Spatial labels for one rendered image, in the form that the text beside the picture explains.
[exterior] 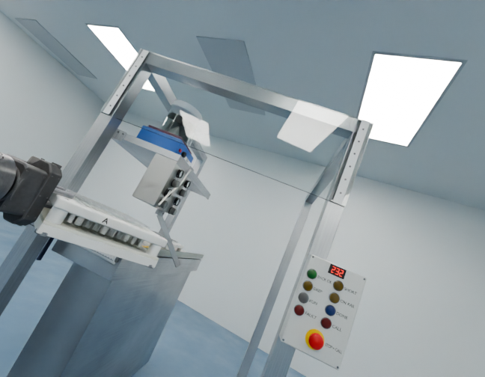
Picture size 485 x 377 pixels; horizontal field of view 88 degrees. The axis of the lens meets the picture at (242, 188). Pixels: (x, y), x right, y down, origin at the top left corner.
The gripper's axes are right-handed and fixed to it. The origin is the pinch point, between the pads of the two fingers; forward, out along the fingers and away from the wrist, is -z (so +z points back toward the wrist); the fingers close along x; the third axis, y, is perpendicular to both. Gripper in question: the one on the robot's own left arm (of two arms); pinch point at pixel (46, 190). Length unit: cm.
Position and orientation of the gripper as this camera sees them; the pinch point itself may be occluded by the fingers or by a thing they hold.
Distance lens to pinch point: 74.1
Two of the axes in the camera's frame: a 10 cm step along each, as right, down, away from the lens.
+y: 5.7, 0.6, -8.2
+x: -3.9, 9.0, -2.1
